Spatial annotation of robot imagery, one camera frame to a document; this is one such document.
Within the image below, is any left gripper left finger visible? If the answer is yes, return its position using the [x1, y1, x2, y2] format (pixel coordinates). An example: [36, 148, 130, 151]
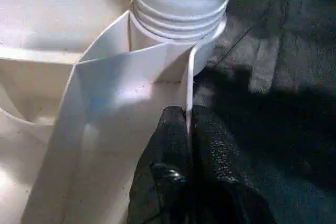
[127, 105, 196, 224]

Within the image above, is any white plastic table top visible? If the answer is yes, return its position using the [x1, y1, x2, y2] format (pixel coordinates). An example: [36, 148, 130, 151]
[0, 0, 228, 224]

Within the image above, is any white plastic upturned table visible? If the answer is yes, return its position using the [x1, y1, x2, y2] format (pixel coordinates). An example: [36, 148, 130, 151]
[0, 0, 336, 224]

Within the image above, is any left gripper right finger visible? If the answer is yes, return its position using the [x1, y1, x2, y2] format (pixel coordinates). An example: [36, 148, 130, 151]
[188, 105, 276, 224]

